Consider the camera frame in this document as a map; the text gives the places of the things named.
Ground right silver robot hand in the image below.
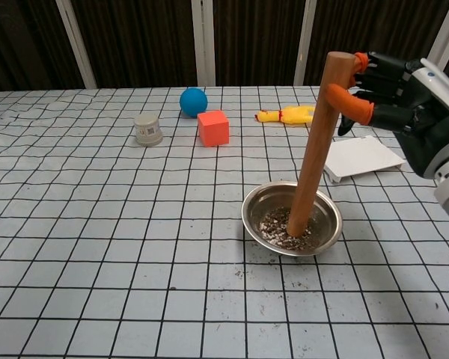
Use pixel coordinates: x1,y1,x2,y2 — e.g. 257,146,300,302
326,51,449,179

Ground wooden stick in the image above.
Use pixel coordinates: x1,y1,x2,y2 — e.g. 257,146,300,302
287,51,356,239

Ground stainless steel bowl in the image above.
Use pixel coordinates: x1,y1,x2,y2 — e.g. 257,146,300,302
240,180,343,257

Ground white flat board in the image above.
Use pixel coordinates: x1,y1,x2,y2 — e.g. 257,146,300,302
323,135,407,185

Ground yellow rubber chicken toy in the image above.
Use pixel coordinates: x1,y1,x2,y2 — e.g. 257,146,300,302
254,105,317,127

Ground crushed brown white crumbs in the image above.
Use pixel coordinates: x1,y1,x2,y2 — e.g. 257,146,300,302
260,206,321,251

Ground orange cube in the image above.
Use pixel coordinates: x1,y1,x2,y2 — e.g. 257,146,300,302
197,110,230,148

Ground blue ball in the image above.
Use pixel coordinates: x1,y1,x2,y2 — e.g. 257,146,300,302
179,87,209,119

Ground grey cylindrical cup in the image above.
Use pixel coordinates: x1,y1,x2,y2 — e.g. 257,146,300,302
132,114,164,147

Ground white black checked tablecloth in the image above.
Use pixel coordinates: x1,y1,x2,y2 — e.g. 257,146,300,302
0,82,449,359

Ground white metal frame post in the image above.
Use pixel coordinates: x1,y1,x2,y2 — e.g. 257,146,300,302
424,0,449,72
293,0,317,88
55,0,99,90
191,0,216,88

